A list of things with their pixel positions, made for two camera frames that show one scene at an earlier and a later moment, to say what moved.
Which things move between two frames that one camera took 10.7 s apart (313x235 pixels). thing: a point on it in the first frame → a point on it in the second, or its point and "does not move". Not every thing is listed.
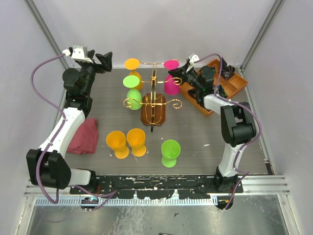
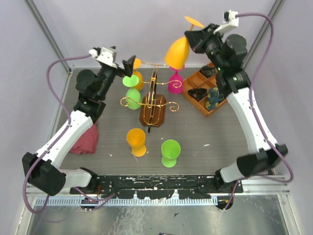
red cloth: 84,139 does not move
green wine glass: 133,97 does not move
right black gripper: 181,73 → 197,39
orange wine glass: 136,138 does not move
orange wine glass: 116,141 → 177,55
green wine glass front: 170,149 does not move
